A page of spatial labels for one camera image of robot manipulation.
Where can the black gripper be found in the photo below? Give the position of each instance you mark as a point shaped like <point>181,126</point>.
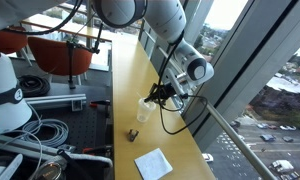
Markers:
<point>166,90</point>

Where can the white straw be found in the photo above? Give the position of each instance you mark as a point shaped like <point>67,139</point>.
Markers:
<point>141,96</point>

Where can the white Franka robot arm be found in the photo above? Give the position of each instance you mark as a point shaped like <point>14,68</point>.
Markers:
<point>163,16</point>

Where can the clear plastic cup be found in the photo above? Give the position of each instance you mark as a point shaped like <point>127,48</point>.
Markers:
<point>145,111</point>

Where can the dark staple remover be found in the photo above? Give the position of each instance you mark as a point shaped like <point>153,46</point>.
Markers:
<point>132,135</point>

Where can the white paper sheet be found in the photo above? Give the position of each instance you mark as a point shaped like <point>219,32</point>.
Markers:
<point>153,165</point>

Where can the black perforated breadboard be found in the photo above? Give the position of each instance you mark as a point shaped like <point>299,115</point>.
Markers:
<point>86,128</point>

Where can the grey metal handrail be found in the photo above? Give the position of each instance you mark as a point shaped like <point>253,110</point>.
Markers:
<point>238,141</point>

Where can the aluminium extrusion bar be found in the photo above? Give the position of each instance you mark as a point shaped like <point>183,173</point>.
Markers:
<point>10,141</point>
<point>50,101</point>

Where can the orange chair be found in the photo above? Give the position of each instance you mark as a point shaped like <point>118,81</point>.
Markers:
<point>8,40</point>
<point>56,56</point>

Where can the silver round can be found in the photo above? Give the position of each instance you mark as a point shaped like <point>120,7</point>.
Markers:
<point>51,171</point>

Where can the black camera stand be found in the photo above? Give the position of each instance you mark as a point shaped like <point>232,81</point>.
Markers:
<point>70,66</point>

